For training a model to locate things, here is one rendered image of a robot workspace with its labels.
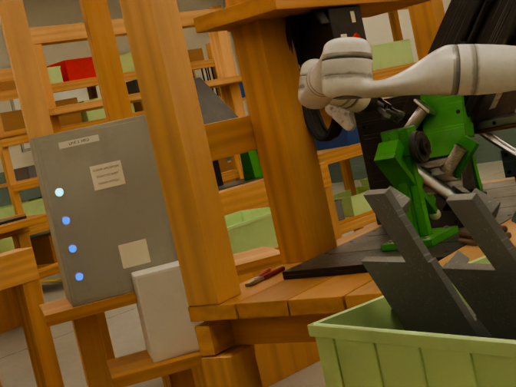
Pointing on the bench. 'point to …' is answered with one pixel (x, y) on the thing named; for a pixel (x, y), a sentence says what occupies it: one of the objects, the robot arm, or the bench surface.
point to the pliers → (264, 276)
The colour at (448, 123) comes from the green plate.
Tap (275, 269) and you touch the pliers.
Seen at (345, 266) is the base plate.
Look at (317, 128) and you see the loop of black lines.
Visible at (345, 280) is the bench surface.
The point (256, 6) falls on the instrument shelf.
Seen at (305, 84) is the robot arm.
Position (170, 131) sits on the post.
